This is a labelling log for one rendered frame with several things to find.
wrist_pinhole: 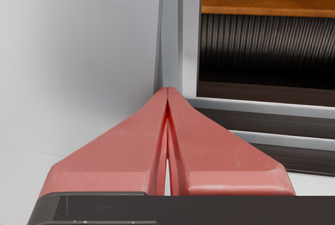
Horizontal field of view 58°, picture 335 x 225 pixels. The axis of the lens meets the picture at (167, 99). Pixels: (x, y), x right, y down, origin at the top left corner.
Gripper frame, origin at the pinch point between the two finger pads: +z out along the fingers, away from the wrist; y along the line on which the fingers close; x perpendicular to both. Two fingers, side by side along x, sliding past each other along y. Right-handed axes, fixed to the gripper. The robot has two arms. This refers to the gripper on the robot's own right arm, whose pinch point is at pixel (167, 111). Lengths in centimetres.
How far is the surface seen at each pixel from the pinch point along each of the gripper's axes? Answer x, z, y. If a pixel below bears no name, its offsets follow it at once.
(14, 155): 3.9, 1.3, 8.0
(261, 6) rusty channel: 0.1, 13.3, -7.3
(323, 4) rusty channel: 0.0, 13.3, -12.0
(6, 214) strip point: 9.8, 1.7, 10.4
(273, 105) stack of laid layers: 1.5, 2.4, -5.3
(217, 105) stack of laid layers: 1.8, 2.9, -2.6
